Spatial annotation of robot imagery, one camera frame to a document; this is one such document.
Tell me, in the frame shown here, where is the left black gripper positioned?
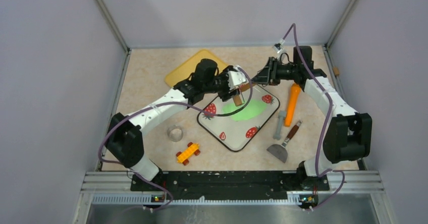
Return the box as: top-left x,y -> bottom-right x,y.
203,66 -> 240,101

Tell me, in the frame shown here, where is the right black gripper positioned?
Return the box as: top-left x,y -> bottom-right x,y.
251,57 -> 298,86

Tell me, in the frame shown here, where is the wooden rolling pin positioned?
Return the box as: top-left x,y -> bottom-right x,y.
231,83 -> 255,106

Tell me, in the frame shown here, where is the green dough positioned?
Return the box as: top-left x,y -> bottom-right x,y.
222,99 -> 268,121

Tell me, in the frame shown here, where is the white strawberry tray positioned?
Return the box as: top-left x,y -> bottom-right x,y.
197,85 -> 280,152

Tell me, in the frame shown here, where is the metal ring cutter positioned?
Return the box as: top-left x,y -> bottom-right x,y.
167,125 -> 184,142

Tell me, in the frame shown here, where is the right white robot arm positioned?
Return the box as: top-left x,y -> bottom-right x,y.
252,46 -> 372,190

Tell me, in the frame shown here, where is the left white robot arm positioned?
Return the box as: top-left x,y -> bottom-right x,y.
101,59 -> 249,190

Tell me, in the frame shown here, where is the yellow tray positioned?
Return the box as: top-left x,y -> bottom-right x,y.
164,49 -> 228,88

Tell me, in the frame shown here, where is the grey plastic tool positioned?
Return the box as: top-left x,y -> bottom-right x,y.
273,110 -> 287,140

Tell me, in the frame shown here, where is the yellow toy car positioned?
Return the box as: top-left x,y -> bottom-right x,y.
176,142 -> 200,166

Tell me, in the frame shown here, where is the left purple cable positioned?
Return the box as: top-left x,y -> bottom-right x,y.
97,66 -> 254,212

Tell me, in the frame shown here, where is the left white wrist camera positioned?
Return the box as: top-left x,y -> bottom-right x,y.
227,66 -> 248,90

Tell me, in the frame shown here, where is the metal scraper brown handle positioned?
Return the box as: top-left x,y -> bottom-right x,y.
266,120 -> 302,163

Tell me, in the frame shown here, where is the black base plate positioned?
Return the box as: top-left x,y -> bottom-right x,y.
130,171 -> 330,200

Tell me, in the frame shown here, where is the aluminium frame rail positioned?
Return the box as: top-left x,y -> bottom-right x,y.
73,170 -> 397,223

